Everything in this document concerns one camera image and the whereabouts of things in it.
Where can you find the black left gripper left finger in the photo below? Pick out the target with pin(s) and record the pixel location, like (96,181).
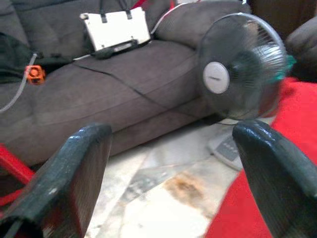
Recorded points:
(62,186)

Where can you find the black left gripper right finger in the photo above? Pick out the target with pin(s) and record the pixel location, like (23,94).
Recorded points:
(280,178)

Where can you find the red pillow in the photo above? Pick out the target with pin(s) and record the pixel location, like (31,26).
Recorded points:
(297,111)

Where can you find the dark grey long sofa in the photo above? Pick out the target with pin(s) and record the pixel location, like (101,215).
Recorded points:
(99,99)

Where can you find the dark grey two-seat sofa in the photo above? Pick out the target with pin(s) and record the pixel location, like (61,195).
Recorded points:
(303,49)

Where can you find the clear plastic tube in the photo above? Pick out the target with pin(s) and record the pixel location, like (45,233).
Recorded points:
(22,84)

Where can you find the black standing fan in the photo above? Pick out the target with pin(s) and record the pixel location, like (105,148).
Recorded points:
(242,74)

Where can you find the orange and black device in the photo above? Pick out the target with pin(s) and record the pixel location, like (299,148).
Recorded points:
(36,75)

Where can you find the black cloth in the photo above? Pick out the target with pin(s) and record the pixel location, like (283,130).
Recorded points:
(15,59)

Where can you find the flat black device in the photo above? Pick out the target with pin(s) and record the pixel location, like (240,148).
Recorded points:
(111,50)

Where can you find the dark brown wooden cabinet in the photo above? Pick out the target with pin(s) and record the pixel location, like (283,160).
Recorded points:
(280,15)

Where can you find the red metal frame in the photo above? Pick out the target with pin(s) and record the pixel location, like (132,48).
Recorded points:
(15,166)

